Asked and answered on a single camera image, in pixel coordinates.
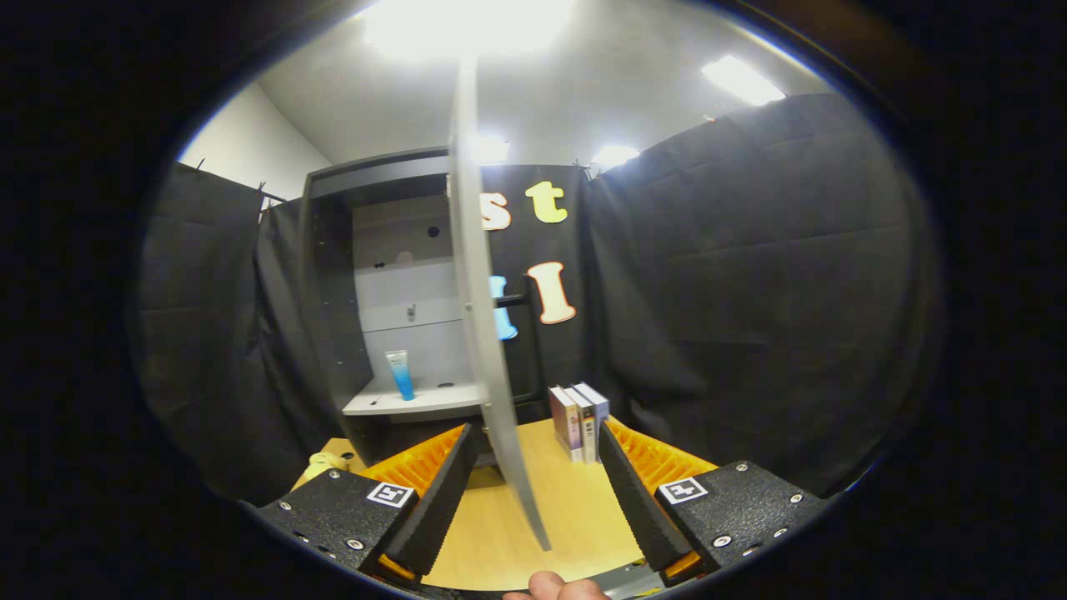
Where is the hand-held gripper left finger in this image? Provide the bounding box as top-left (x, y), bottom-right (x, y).
top-left (248, 423), bottom-right (482, 592)

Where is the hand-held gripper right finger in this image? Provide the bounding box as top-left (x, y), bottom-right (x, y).
top-left (598, 419), bottom-right (828, 586)

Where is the blue and white tube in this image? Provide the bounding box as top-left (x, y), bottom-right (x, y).
top-left (384, 350), bottom-right (416, 402)

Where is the light grey cabinet door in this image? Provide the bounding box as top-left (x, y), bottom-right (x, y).
top-left (448, 58), bottom-right (553, 553)

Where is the black door handle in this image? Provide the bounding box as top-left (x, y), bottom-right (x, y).
top-left (496, 275), bottom-right (547, 409)

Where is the beige cover book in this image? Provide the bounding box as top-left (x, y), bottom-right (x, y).
top-left (565, 385), bottom-right (598, 464)

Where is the dark grey cabinet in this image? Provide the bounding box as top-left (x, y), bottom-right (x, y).
top-left (298, 147), bottom-right (543, 468)

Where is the black backdrop cloth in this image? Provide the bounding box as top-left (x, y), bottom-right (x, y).
top-left (138, 92), bottom-right (943, 501)

